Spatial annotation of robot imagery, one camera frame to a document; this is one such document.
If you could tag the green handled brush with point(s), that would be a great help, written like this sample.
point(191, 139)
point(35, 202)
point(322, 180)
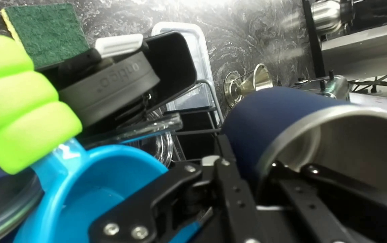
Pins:
point(32, 120)

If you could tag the clear plastic container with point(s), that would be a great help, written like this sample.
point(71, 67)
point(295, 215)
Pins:
point(178, 55)

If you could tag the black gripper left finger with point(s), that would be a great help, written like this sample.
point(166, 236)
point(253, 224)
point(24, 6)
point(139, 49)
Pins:
point(187, 205)

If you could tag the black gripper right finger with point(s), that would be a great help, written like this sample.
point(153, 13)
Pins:
point(331, 207)

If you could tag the blue funnel bowl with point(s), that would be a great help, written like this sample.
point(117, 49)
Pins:
point(79, 186)

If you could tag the green yellow sponge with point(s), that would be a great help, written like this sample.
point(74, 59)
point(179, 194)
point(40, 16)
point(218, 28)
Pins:
point(48, 33)

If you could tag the blue steel mug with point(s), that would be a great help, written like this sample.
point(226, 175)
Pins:
point(295, 128)

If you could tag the black dish rack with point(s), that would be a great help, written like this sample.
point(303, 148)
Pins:
point(148, 97)

